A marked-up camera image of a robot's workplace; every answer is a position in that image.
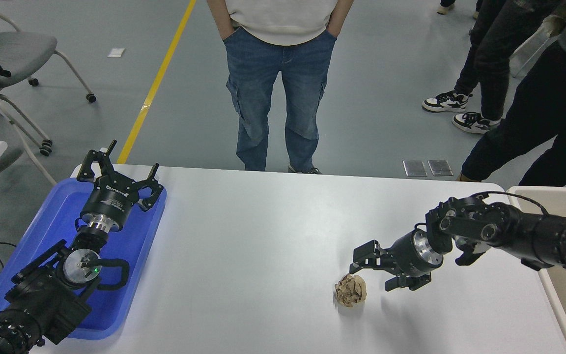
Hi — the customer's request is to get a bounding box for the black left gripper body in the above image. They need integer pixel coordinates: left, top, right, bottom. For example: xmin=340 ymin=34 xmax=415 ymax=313
xmin=80 ymin=175 xmax=139 ymax=232

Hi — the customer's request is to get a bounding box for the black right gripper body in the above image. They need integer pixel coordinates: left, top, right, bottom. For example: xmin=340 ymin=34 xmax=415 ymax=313
xmin=388 ymin=230 xmax=434 ymax=279

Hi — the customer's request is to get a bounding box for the tan paper ball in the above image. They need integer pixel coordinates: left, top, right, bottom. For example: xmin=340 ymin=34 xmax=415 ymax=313
xmin=335 ymin=274 xmax=368 ymax=308

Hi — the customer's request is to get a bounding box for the blue plastic tray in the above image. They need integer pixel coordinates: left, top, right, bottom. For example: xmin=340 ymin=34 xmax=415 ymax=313
xmin=0 ymin=177 xmax=168 ymax=341

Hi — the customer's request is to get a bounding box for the metal floor plate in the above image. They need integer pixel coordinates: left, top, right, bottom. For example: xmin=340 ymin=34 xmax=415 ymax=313
xmin=428 ymin=160 xmax=454 ymax=177
xmin=403 ymin=160 xmax=428 ymax=177

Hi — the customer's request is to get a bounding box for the grey wheeled office chair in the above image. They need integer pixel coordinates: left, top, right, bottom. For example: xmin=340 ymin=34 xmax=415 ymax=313
xmin=0 ymin=0 xmax=97 ymax=104

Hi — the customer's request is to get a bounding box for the large pale bin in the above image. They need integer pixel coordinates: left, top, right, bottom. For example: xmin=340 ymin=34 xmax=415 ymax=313
xmin=507 ymin=186 xmax=566 ymax=354

